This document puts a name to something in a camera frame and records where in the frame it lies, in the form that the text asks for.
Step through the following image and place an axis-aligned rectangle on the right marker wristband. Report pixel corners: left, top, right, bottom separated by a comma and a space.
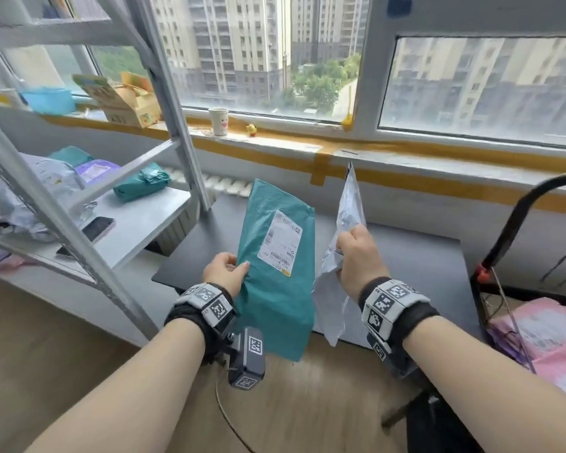
358, 277, 440, 347

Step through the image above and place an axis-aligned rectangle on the blue plastic basket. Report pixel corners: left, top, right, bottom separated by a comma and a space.
20, 87, 77, 115

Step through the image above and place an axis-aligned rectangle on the person's right hand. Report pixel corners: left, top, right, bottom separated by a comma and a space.
335, 225, 390, 303

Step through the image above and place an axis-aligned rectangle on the person's left forearm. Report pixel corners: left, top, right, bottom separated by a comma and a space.
26, 318, 206, 453

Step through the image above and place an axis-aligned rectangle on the person's right forearm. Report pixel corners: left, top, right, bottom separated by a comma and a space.
402, 315, 566, 453

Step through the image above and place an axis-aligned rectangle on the black elastic cord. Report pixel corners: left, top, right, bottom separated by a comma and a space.
540, 235, 566, 288

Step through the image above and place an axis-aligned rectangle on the person's left hand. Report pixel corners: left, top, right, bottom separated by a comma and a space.
203, 252, 251, 300

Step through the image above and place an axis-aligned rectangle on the marker wristband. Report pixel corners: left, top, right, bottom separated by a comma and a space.
164, 282, 239, 364
358, 277, 440, 347

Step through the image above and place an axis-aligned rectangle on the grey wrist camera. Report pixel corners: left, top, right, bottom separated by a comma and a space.
224, 327, 267, 391
367, 332, 421, 379

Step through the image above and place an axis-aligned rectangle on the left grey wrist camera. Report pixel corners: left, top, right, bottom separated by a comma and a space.
224, 327, 267, 391

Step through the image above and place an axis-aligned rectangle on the black smartphone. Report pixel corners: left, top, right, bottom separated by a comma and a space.
55, 216, 116, 259

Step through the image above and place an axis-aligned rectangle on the grey plastic package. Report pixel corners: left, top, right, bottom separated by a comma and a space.
311, 162, 368, 347

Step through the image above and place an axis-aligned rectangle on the black wire cart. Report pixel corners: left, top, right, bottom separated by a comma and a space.
469, 172, 566, 373

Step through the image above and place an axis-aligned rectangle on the colourful printed paper box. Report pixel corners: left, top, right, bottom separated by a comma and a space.
72, 72, 163, 130

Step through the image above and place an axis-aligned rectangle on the white metal shelf rack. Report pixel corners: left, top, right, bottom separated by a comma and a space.
0, 0, 213, 343

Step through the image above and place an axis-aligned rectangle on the left black camera cable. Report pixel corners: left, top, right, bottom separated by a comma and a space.
214, 372, 258, 453

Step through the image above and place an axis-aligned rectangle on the clear grey plastic bag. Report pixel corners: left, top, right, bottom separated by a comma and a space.
0, 153, 89, 242

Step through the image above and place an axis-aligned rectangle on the white paper cup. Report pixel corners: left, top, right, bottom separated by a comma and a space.
208, 107, 230, 137

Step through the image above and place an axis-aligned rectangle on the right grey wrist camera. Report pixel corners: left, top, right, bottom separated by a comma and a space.
367, 332, 421, 379

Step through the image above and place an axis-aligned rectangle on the white radiator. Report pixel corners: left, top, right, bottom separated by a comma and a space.
146, 166, 255, 258

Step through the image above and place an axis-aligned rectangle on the left marker wristband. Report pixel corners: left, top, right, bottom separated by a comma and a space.
164, 282, 239, 364

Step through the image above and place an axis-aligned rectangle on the white framed window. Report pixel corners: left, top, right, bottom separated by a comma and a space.
0, 0, 566, 152

